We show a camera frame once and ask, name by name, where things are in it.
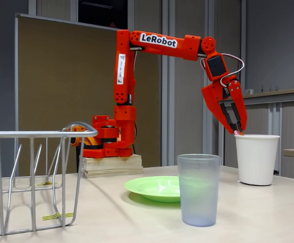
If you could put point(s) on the red-orange gripper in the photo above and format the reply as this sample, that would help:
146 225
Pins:
214 94

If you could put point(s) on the pink plastic fork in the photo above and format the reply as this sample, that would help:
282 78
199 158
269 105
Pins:
236 132

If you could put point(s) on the orange plastic knife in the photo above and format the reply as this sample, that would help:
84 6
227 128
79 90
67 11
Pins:
240 133

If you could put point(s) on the translucent blue plastic cup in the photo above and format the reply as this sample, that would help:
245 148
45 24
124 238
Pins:
199 189

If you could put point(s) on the green plastic plate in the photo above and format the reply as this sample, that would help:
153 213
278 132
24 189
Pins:
157 188

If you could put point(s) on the red-orange robot arm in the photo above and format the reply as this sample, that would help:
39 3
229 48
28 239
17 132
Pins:
123 76

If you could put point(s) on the small white container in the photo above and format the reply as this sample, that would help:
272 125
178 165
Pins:
249 91

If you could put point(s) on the white leaning rod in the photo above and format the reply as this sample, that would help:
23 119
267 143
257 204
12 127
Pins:
239 62

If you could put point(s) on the white paper cup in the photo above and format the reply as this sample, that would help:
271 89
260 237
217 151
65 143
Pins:
257 162

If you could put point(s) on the wooden base block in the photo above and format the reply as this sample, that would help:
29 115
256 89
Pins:
111 167

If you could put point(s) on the light orange printed part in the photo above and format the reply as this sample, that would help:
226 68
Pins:
77 128

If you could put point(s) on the dark transom window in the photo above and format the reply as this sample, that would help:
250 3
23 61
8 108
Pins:
98 15

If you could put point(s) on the brown partition board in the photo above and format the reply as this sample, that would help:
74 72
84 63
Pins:
35 88

